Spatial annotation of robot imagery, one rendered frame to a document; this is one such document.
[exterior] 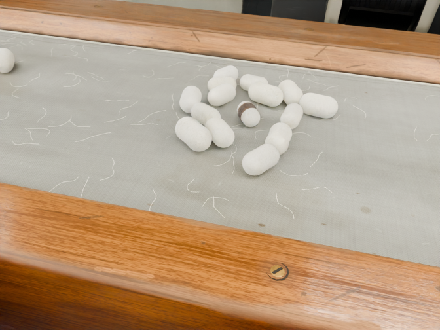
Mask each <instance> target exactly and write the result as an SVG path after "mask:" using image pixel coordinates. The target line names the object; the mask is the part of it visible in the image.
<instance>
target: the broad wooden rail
mask: <svg viewBox="0 0 440 330"><path fill-rule="evenodd" d="M0 30H5V31H15V32H20V33H30V34H36V35H46V36H52V37H62V38H68V39H78V40H83V41H94V42H99V43H109V44H115V45H125V46H135V47H141V48H151V49H157V50H167V51H172V52H182V53H188V54H197V55H203V56H213V57H219V58H229V59H235V60H245V61H251V62H261V63H266V64H276V65H286V66H292V67H302V68H308V69H318V70H324V71H334V72H339V73H349V74H355V75H365V76H371V77H381V78H387V79H397V80H402V81H412V82H418V83H428V84H438V85H440V35H437V34H430V33H418V32H411V31H399V30H393V29H381V28H375V27H363V26H351V25H344V24H332V23H326V22H314V21H307V20H296V19H289V18H277V17H270V16H258V15H252V14H240V13H233V12H221V11H215V10H203V9H188V8H183V7H173V6H166V5H154V4H148V3H136V2H129V1H117V0H0Z"/></svg>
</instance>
